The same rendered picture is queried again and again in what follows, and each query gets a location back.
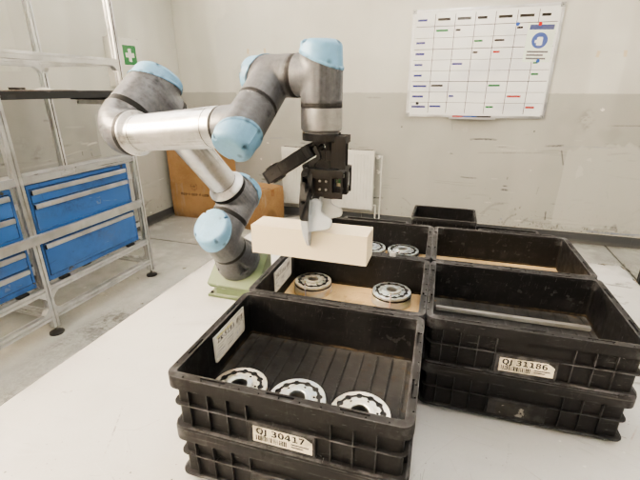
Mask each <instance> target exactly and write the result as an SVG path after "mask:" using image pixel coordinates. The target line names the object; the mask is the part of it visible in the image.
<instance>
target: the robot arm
mask: <svg viewBox="0 0 640 480"><path fill-rule="evenodd" d="M344 69H345V67H344V65H343V45H342V43H341V42H340V41H339V40H337V39H333V38H309V39H303V40H302V41H301V43H300V50H299V52H296V53H278V54H269V53H261V54H259V55H252V56H249V57H247V58H246V59H245V60H244V61H243V63H242V65H241V71H240V72H239V78H240V84H241V87H242V88H241V89H240V91H239V92H238V93H237V95H236V97H235V98H234V100H233V101H232V103H230V104H228V105H221V106H210V107H202V108H193V109H188V106H187V105H186V103H185V102H184V101H183V100H182V98H181V97H180V96H181V95H182V93H183V85H182V83H181V81H180V80H179V78H178V77H177V76H176V75H175V74H174V73H173V72H172V71H170V70H169V69H167V68H165V67H164V66H161V65H159V64H157V63H155V62H151V61H140V62H138V63H137V64H135V66H134V67H133V68H132V69H131V70H129V71H128V72H127V75H126V76H125V77H124V78H123V80H122V81H121V82H120V83H119V85H118V86H117V87H116V88H115V89H114V91H113V92H112V93H111V94H110V96H109V97H108V98H107V99H106V100H105V102H104V103H103V104H102V106H101V108H100V110H99V112H98V129H99V131H100V133H101V136H102V138H103V139H104V141H105V142H106V143H107V144H108V145H109V146H110V147H111V148H112V149H113V150H115V151H117V152H119V153H122V154H125V155H129V156H142V155H146V154H148V153H150V152H151V151H152V150H175V152H176V153H177V154H178V155H179V156H180V157H181V158H182V159H183V160H184V161H185V162H186V163H187V165H188V166H189V167H190V168H191V169H192V170H193V171H194V172H195V173H196V174H197V176H198V177H199V178H200V179H201V180H202V181H203V182H204V183H205V184H206V185H207V186H208V188H209V189H210V197H211V199H212V200H213V201H214V202H215V205H214V207H213V209H211V210H207V212H206V213H202V214H201V215H200V216H199V218H198V219H197V221H196V223H195V226H194V236H195V239H196V240H197V242H198V243H199V245H200V246H201V248H202V249H203V250H205V251H206V252H207V253H208V254H209V255H210V256H211V257H212V258H213V259H214V262H215V266H216V268H217V270H218V272H219V273H220V274H221V275H222V276H223V277H224V278H226V279H228V280H231V281H238V280H242V279H245V278H247V277H248V276H250V275H251V274H252V273H253V272H254V271H255V270H256V268H257V266H258V264H259V261H260V253H259V252H252V242H251V241H250V240H248V239H246V238H244V237H243V236H242V233H243V231H244V229H245V227H246V225H247V224H248V222H249V220H250V218H251V216H252V214H253V212H254V210H255V208H256V207H257V206H258V204H259V200H260V198H261V195H262V191H261V188H260V186H259V185H258V183H257V182H256V181H255V180H254V179H253V178H250V176H249V175H247V174H245V173H243V172H237V171H232V170H231V169H230V168H229V167H228V165H227V164H226V163H225V162H224V160H223V159H222V158H221V157H220V155H219V154H218V153H217V152H216V150H217V151H218V152H219V153H221V154H222V155H223V156H225V157H227V158H228V159H233V160H234V161H236V162H245V161H248V160H249V159H251V157H252V156H253V154H254V153H255V151H256V150H257V149H258V148H259V147H260V145H261V143H262V141H263V138H264V136H265V134H266V132H267V130H268V129H269V127H270V124H271V123H272V121H273V119H274V117H275V116H276V114H277V112H278V111H279V110H280V108H281V106H282V104H283V102H284V100H285V99H286V98H301V130H302V131H303V132H302V140H304V141H310V142H311V143H308V144H307V145H305V146H303V147H302V148H300V149H299V150H297V151H295V152H294V153H292V154H291V155H289V156H288V157H286V158H285V159H283V160H282V161H280V162H279V163H278V162H276V163H274V164H271V165H270V166H269V167H268V168H266V171H264V172H263V173H262V175H263V176H264V178H265V179H266V181H267V183H268V184H270V183H276V182H279V181H282V179H283V178H284V177H286V174H287V173H289V172H290V171H292V170H294V169H296V168H297V167H299V166H300V165H302V164H303V163H305V162H307V161H308V160H309V162H307V163H305V164H303V165H302V168H303V170H302V172H301V181H300V194H299V213H300V220H301V229H302V233H303V237H304V239H305V242H306V244H307V246H310V240H311V233H312V232H313V231H319V230H328V229H329V228H330V227H331V225H332V221H331V218H337V217H340V216H341V215H342V213H343V212H342V209H341V208H339V207H337V206H335V205H333V204H332V202H331V199H341V200H342V197H343V194H346V195H347V194H348V193H349V191H351V165H350V164H348V150H349V142H350V134H341V132H339V131H340V130H341V129H342V117H343V71H344ZM325 146H326V147H325ZM215 149H216V150H215ZM315 155H316V157H315V158H313V159H311V158H312V157H313V156H315ZM310 159H311V160H310ZM349 175H350V184H349Z"/></svg>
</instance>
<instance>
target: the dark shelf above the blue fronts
mask: <svg viewBox="0 0 640 480"><path fill-rule="evenodd" d="M112 92H113V90H0V98H1V100H23V99H60V98H70V99H86V100H106V99H107V98H108V97H109V96H110V94H111V93H112Z"/></svg>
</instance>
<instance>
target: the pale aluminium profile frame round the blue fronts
mask: <svg viewBox="0 0 640 480"><path fill-rule="evenodd" d="M21 2H22V6H23V11H24V14H25V18H26V23H27V27H28V31H29V36H30V42H31V47H32V51H26V50H5V49H0V66H17V67H32V68H33V69H34V70H35V71H36V72H37V73H38V76H39V80H40V85H41V88H43V87H44V88H49V89H50V82H49V78H48V70H49V69H50V68H56V67H104V66H109V67H110V68H111V69H112V70H113V72H114V77H115V83H116V87H117V86H118V85H119V83H120V82H121V81H122V80H123V78H124V72H123V67H122V61H121V55H120V49H119V43H118V37H117V31H116V26H115V20H114V13H113V7H112V2H111V0H102V3H103V9H104V14H105V20H106V26H107V32H108V38H109V43H110V54H111V58H104V57H92V56H82V55H70V54H59V53H48V52H42V48H41V44H40V39H39V35H38V30H37V27H36V22H35V18H34V13H33V9H32V4H31V0H21ZM44 101H45V105H46V110H47V114H48V118H49V122H50V129H51V134H52V138H53V142H54V146H55V150H56V154H57V159H58V163H59V166H64V165H67V164H68V163H67V159H66V154H65V151H64V146H63V142H62V137H61V133H60V129H59V125H58V120H57V116H56V111H55V107H54V103H53V99H44ZM0 150H1V152H2V156H3V159H4V163H5V166H6V170H7V174H8V177H9V178H13V179H14V181H15V185H16V188H12V189H11V190H12V193H13V197H14V200H15V205H14V207H15V210H18V214H19V217H20V221H21V224H22V228H23V232H24V234H25V238H26V239H24V240H21V241H18V242H15V243H12V244H9V245H6V246H4V247H1V248H0V259H3V258H5V257H8V256H11V255H13V254H15V253H18V252H20V251H23V250H27V252H28V254H29V255H30V258H31V262H32V264H33V267H31V268H32V272H33V275H36V279H37V282H38V284H37V283H36V286H37V288H35V289H33V290H30V292H26V293H23V294H21V295H19V296H17V297H15V300H12V301H8V302H5V303H3V304H1V305H0V318H1V317H3V316H5V315H7V314H9V313H11V312H13V311H15V312H20V313H24V314H28V315H33V316H37V317H38V318H36V319H34V320H33V321H31V322H29V323H28V324H26V325H24V326H23V327H21V328H19V329H17V330H14V331H13V332H11V333H9V334H7V335H5V336H3V337H2V338H0V350H1V349H3V348H5V347H7V346H8V345H10V344H12V343H14V342H15V341H17V340H19V339H21V338H22V337H24V336H26V335H28V334H29V333H31V332H33V331H35V330H37V329H39V328H41V327H42V326H44V325H46V324H48V323H50V327H51V328H54V330H51V331H50V336H57V335H60V334H62V333H64V332H65V329H64V328H57V327H58V326H60V325H61V323H60V320H59V316H61V315H62V314H64V313H66V312H68V311H69V310H72V309H74V308H75V307H77V306H79V305H81V304H82V303H84V302H86V301H88V300H89V299H91V298H92V297H94V296H95V295H97V294H99V293H101V292H102V291H104V290H107V289H108V288H110V287H112V286H114V285H115V284H117V283H119V282H120V281H122V280H124V279H126V278H127V277H129V276H131V275H133V274H134V273H136V272H138V271H140V270H141V269H143V268H145V267H147V269H148V270H150V272H149V273H147V276H148V277H153V276H156V275H157V272H156V271H153V270H154V262H153V256H152V250H151V244H150V233H149V227H148V221H147V215H146V209H145V203H144V197H143V192H142V186H141V179H140V173H139V168H138V162H137V156H135V159H134V156H132V158H133V161H131V162H130V173H131V174H129V175H128V178H129V179H131V178H132V184H133V189H134V195H135V201H133V202H130V203H128V204H125V205H122V206H119V207H116V208H113V209H111V210H106V211H103V212H100V213H97V214H94V215H92V216H90V217H87V218H84V219H81V220H78V221H75V222H72V223H69V224H67V225H65V226H62V227H59V228H56V229H53V230H48V231H46V232H43V233H40V234H36V230H35V226H34V223H33V220H32V216H31V212H30V206H29V202H28V198H27V195H26V192H25V188H24V184H23V180H22V177H21V173H20V169H19V166H18V163H17V159H16V155H15V151H14V148H13V144H12V141H11V138H10V131H9V127H8V124H7V120H6V116H5V113H4V110H3V106H2V102H1V98H0ZM17 177H18V178H19V181H20V185H21V187H19V183H18V180H17ZM135 209H137V212H138V218H139V222H138V223H136V228H138V227H140V230H141V235H142V236H138V240H136V241H134V242H132V243H130V244H128V245H126V246H125V247H124V248H122V249H120V250H118V251H116V252H111V253H108V254H106V255H104V256H102V257H103V258H101V259H99V260H97V261H95V262H89V263H88V264H86V265H84V266H85V267H83V268H81V269H79V270H76V271H73V272H71V273H66V274H64V275H62V276H60V277H58V278H59V279H57V280H55V281H52V282H50V280H49V278H48V274H47V270H46V266H45V263H44V259H43V255H42V251H41V249H40V245H41V244H43V243H46V242H49V241H51V240H53V239H56V238H59V237H61V236H64V235H67V234H69V233H72V232H75V231H77V230H81V229H83V228H86V227H89V226H91V225H94V224H97V223H99V222H102V221H105V220H107V219H110V218H112V217H114V216H117V215H120V214H122V213H125V212H128V211H130V210H135ZM141 247H143V249H144V253H145V254H144V256H139V255H132V254H129V253H131V252H133V251H134V250H137V249H139V248H141ZM117 259H119V260H126V261H131V262H138V264H136V265H134V266H132V267H130V268H128V269H127V270H124V271H122V272H120V273H118V274H117V275H115V276H113V277H112V278H110V279H108V280H107V281H105V282H103V283H101V284H99V285H97V286H96V287H94V288H92V289H90V290H87V291H86V292H84V293H82V294H80V295H78V296H76V297H75V298H73V299H71V300H69V301H68V302H66V303H65V304H63V305H61V306H57V305H55V302H54V295H55V293H56V292H57V291H58V289H60V288H62V287H64V286H66V285H67V284H69V283H71V282H73V281H75V280H77V279H79V278H81V277H83V276H85V275H87V274H89V273H91V272H93V271H95V270H98V269H100V268H102V267H104V266H106V265H107V264H109V263H111V262H113V261H115V260H117ZM37 299H41V301H43V303H44V308H39V307H35V306H30V305H28V304H29V303H31V302H33V301H35V300H37Z"/></svg>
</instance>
